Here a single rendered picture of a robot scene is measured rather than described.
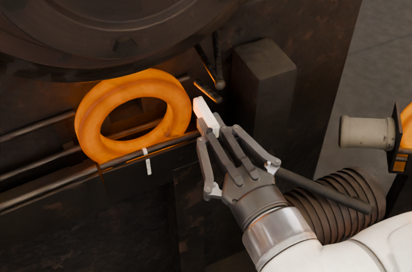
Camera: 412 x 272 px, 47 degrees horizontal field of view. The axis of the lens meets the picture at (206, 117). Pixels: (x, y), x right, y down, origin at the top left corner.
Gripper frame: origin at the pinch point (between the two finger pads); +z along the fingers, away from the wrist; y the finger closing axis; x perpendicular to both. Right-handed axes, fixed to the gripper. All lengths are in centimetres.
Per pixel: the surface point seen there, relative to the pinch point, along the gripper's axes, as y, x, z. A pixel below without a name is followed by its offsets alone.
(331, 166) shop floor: 60, -76, 18
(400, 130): 28.7, -1.1, -14.5
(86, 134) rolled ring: -18.8, 2.6, 2.3
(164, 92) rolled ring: -6.2, 6.5, 2.3
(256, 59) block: 10.9, 5.5, 4.1
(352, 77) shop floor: 95, -79, 53
